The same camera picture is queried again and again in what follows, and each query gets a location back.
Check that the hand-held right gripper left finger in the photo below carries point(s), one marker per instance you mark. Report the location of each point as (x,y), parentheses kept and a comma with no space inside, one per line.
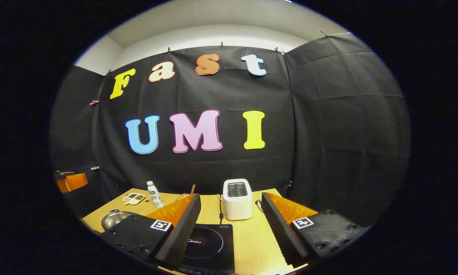
(183,233)

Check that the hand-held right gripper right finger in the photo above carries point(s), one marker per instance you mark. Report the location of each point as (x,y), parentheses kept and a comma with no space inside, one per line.
(280,229)

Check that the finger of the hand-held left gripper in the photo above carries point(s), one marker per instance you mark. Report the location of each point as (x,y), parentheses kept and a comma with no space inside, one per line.
(76,182)

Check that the black induction cooktop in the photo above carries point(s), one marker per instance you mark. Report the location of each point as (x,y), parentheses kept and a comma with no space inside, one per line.
(209,244)

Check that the small white plate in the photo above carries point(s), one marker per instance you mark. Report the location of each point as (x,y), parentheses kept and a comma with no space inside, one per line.
(258,205)

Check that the white bottle with green label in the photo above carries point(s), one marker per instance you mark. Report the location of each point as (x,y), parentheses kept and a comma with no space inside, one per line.
(155,196)

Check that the white toaster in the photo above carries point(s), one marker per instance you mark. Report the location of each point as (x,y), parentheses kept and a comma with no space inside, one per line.
(237,206)

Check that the white divided dish of beans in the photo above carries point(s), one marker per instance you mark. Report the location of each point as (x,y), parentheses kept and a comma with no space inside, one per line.
(133,198)

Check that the black backdrop cloth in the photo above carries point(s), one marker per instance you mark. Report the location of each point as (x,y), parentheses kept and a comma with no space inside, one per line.
(228,95)

